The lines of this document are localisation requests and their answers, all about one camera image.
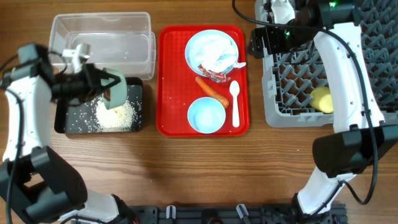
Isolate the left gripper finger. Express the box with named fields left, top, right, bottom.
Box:
left=93, top=68, right=116, bottom=82
left=95, top=79, right=121, bottom=98

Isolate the green bowl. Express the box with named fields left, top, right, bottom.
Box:
left=99, top=68, right=128, bottom=111

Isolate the brown food scrap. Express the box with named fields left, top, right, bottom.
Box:
left=103, top=90, right=111, bottom=101

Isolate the white rice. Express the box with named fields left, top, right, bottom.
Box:
left=67, top=96, right=142, bottom=133

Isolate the white napkin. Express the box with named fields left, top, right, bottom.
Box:
left=190, top=33, right=247, bottom=74

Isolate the red snack wrapper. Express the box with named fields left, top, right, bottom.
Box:
left=198, top=65, right=231, bottom=83

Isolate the yellow cup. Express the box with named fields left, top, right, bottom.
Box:
left=310, top=86, right=334, bottom=114

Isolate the light blue bowl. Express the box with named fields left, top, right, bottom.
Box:
left=187, top=97, right=226, bottom=134

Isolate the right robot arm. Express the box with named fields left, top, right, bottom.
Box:
left=248, top=1, right=397, bottom=223

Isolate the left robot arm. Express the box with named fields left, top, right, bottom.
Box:
left=1, top=43, right=139, bottom=223

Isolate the black waste tray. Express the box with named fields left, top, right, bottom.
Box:
left=54, top=77, right=143, bottom=134

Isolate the grey dishwasher rack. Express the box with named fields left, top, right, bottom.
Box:
left=262, top=0, right=397, bottom=128

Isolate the clear plastic bin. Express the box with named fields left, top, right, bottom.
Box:
left=49, top=12, right=156, bottom=80

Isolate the white plastic spoon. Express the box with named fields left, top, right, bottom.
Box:
left=229, top=80, right=240, bottom=128

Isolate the orange carrot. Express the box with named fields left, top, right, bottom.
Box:
left=195, top=77, right=229, bottom=108

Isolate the red serving tray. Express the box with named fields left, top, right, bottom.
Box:
left=156, top=25, right=250, bottom=138

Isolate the light blue plate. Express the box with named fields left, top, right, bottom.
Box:
left=185, top=29, right=240, bottom=78

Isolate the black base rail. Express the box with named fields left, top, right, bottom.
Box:
left=131, top=203, right=348, bottom=224

